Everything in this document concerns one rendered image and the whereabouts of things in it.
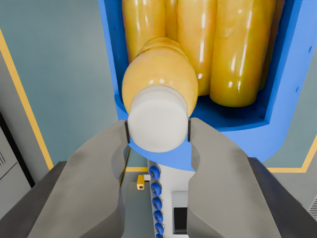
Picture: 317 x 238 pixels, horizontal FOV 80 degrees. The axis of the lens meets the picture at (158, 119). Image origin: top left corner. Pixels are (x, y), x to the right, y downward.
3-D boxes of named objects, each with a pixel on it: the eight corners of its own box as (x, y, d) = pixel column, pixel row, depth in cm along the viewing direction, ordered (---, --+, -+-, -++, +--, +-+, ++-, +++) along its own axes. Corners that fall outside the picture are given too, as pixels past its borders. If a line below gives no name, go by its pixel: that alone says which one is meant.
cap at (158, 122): (194, 123, 14) (198, 136, 12) (148, 142, 15) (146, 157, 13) (171, 76, 12) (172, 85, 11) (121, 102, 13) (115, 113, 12)
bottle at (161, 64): (191, 70, 31) (222, 132, 14) (152, 89, 32) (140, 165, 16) (172, 27, 28) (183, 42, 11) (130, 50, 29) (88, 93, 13)
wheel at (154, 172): (156, 183, 60) (161, 180, 61) (155, 173, 58) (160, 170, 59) (148, 175, 63) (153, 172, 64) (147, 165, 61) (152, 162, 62)
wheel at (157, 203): (158, 214, 67) (163, 210, 68) (158, 205, 65) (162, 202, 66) (151, 205, 70) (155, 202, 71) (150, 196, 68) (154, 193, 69)
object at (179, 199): (171, 196, 71) (172, 239, 58) (171, 188, 69) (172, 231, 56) (198, 196, 71) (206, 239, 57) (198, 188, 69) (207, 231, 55)
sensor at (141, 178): (139, 179, 72) (137, 190, 67) (138, 174, 70) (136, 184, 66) (159, 179, 71) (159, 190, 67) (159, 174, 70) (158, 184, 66)
